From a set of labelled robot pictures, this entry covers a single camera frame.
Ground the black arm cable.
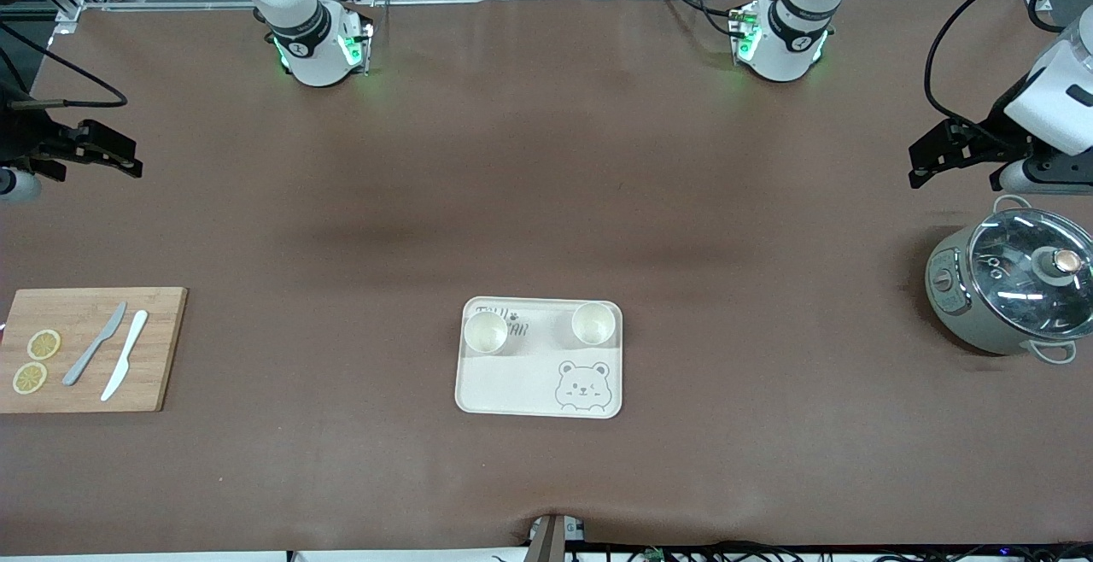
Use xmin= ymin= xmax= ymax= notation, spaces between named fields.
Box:
xmin=925 ymin=0 xmax=1073 ymax=132
xmin=0 ymin=22 xmax=129 ymax=110

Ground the grey-green electric pot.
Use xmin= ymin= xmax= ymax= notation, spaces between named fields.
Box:
xmin=925 ymin=195 xmax=1093 ymax=365

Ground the white plastic knife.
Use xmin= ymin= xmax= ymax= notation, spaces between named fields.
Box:
xmin=100 ymin=310 xmax=149 ymax=402

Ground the white IKEA cup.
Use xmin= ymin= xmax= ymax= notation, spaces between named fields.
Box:
xmin=570 ymin=301 xmax=617 ymax=348
xmin=463 ymin=310 xmax=511 ymax=356

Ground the cream bear print tray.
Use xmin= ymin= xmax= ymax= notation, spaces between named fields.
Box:
xmin=454 ymin=296 xmax=624 ymax=419

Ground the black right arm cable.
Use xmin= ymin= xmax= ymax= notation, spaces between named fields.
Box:
xmin=0 ymin=22 xmax=129 ymax=110

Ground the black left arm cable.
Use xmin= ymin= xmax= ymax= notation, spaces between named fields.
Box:
xmin=925 ymin=0 xmax=1073 ymax=132

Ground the bamboo cutting board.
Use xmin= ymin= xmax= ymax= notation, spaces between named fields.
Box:
xmin=0 ymin=287 xmax=189 ymax=414

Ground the glass pot lid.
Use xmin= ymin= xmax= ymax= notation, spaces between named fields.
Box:
xmin=967 ymin=208 xmax=1093 ymax=342

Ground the grey plastic knife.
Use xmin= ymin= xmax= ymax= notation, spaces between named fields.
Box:
xmin=61 ymin=301 xmax=128 ymax=387

